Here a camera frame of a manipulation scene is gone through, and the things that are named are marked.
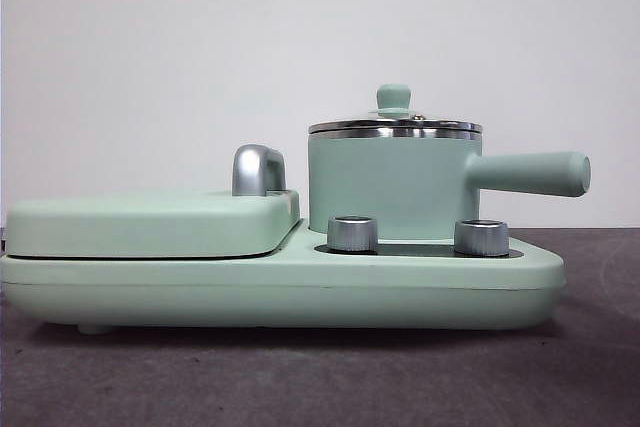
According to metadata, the mint green cover silver handle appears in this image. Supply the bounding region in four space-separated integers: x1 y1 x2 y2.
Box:
4 144 301 259

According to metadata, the glass lid mint green knob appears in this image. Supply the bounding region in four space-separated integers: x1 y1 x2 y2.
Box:
307 84 484 134

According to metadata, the mint green pot long handle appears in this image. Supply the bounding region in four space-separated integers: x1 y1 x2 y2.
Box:
306 126 592 244

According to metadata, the mint green breakfast machine base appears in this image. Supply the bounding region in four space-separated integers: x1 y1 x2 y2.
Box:
0 219 566 336

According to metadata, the silver control knob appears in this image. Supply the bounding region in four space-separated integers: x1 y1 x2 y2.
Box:
326 215 380 252
453 218 510 255

